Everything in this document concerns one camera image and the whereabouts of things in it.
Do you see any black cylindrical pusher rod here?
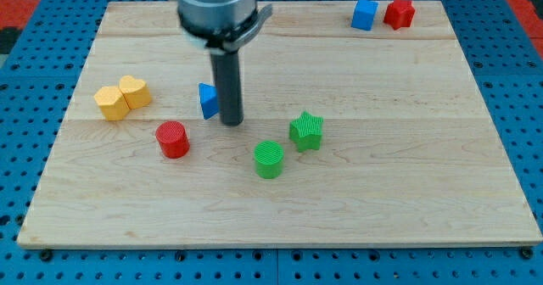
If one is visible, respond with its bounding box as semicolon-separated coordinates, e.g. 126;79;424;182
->
210;52;244;126

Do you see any blue triangle block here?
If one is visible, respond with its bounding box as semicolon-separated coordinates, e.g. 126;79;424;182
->
199;83;219;120

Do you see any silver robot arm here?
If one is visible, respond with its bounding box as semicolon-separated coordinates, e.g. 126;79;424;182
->
177;0;272;126

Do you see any green star block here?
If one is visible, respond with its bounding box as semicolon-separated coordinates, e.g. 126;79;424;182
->
289;111;324;152

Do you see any red star block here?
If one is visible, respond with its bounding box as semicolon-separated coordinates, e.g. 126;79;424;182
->
383;0;416;30

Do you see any red cylinder block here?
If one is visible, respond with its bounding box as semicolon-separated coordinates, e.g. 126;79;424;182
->
155;120;190;159

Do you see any yellow heart block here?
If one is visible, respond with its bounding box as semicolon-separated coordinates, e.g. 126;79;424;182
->
119;75;152;109

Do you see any green cylinder block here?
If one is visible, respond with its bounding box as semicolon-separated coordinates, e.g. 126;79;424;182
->
254;140;284;179

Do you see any yellow pentagon block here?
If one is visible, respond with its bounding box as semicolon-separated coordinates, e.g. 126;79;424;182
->
93;86;130;121

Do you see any wooden board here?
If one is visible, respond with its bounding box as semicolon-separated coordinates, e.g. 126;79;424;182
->
18;1;542;249

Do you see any blue cube block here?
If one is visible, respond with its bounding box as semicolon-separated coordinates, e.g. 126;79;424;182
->
350;0;378;31

